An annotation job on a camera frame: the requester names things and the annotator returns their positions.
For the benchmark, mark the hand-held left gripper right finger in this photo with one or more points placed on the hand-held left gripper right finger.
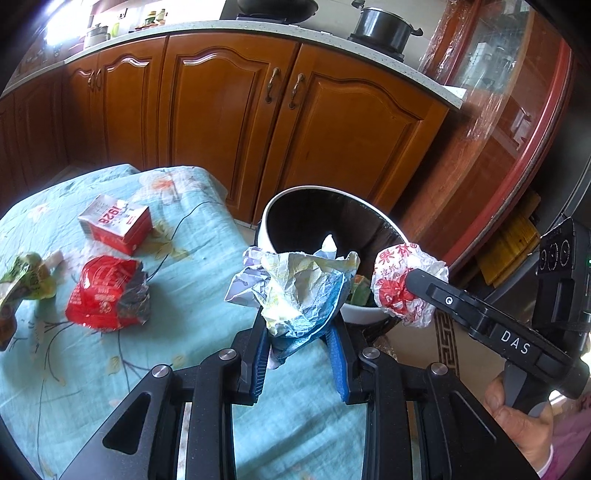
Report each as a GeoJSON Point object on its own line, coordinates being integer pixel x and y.
{"type": "Point", "coordinates": [339, 364]}

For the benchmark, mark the person's right hand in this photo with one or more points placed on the person's right hand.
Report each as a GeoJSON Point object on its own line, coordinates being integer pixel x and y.
{"type": "Point", "coordinates": [521, 434]}

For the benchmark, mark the red and white box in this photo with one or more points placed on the red and white box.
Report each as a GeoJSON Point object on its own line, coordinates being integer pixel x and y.
{"type": "Point", "coordinates": [115, 224]}

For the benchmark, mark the white electric kettle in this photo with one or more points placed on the white electric kettle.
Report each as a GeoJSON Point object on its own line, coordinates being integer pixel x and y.
{"type": "Point", "coordinates": [97, 36]}

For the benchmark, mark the row of seasoning bottles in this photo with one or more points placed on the row of seasoning bottles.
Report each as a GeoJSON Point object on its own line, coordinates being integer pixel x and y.
{"type": "Point", "coordinates": [154, 18]}

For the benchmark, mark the floral light blue tablecloth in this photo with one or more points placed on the floral light blue tablecloth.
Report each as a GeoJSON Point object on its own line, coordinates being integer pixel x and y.
{"type": "Point", "coordinates": [184, 286]}

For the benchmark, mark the yellow bundle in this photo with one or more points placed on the yellow bundle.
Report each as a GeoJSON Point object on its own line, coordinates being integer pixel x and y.
{"type": "Point", "coordinates": [508, 251]}

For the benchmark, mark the green and yellow wrapper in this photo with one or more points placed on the green and yellow wrapper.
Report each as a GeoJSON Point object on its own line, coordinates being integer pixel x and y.
{"type": "Point", "coordinates": [27, 277]}

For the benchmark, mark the red and white paper wrapper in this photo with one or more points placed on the red and white paper wrapper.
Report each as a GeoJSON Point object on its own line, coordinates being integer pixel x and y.
{"type": "Point", "coordinates": [392, 290]}

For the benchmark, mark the person's right forearm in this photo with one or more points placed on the person's right forearm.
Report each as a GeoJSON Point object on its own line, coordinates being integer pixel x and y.
{"type": "Point", "coordinates": [570, 443]}

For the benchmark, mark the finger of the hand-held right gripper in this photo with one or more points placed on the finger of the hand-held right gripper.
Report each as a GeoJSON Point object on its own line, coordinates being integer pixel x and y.
{"type": "Point", "coordinates": [438, 297]}

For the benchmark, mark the wooden lower cabinets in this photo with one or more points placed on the wooden lower cabinets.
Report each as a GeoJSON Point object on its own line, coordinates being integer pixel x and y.
{"type": "Point", "coordinates": [207, 124]}

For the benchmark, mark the red framed glass door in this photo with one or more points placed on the red framed glass door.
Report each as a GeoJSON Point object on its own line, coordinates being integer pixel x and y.
{"type": "Point", "coordinates": [508, 115]}

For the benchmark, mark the grey kitchen countertop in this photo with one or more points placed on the grey kitchen countertop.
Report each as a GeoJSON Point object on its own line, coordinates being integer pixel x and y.
{"type": "Point", "coordinates": [231, 32]}

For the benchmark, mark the green carton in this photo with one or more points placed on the green carton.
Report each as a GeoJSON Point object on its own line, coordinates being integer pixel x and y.
{"type": "Point", "coordinates": [362, 290]}

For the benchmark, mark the gas stove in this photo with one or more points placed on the gas stove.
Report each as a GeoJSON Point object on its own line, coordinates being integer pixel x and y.
{"type": "Point", "coordinates": [323, 25]}

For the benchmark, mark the red foil wrapper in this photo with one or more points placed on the red foil wrapper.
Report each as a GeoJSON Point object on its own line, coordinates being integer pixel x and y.
{"type": "Point", "coordinates": [108, 295]}

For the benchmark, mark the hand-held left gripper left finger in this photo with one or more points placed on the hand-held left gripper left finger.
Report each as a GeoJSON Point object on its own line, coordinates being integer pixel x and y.
{"type": "Point", "coordinates": [261, 355]}

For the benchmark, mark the white trash bin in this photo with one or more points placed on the white trash bin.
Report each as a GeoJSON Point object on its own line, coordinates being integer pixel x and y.
{"type": "Point", "coordinates": [323, 212]}

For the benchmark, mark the blue and white wrapper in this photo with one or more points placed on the blue and white wrapper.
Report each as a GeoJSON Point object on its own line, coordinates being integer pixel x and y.
{"type": "Point", "coordinates": [300, 286]}

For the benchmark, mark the black wok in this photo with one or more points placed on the black wok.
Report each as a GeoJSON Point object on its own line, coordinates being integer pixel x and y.
{"type": "Point", "coordinates": [277, 7]}

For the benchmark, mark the steel cooking pot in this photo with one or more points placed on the steel cooking pot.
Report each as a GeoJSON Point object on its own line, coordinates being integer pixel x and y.
{"type": "Point", "coordinates": [383, 25]}

